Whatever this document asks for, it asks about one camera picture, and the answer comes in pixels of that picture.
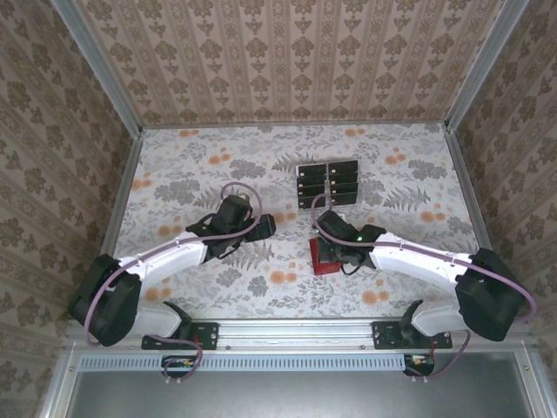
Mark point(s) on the clear acrylic card stand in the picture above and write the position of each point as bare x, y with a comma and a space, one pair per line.
326, 187

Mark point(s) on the red leather card holder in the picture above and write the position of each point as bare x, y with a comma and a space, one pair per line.
324, 269

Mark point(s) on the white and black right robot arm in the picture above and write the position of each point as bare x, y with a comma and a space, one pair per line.
418, 265

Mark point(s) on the aluminium frame post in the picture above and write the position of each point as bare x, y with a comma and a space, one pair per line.
102, 72
480, 65

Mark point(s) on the aluminium table edge rail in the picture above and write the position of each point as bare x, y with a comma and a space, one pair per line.
125, 183
465, 183

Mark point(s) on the floral table cover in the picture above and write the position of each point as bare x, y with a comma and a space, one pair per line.
196, 152

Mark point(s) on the black credit card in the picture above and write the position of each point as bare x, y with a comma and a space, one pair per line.
344, 166
313, 191
313, 169
344, 189
313, 180
344, 200
344, 178
313, 203

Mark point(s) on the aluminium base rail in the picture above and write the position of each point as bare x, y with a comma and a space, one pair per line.
296, 333

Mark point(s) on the small black circuit board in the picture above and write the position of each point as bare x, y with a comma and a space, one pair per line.
180, 365
420, 365

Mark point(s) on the grey metal panel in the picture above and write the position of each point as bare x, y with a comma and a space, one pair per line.
296, 396

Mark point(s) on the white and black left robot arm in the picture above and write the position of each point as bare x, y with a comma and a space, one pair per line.
165, 265

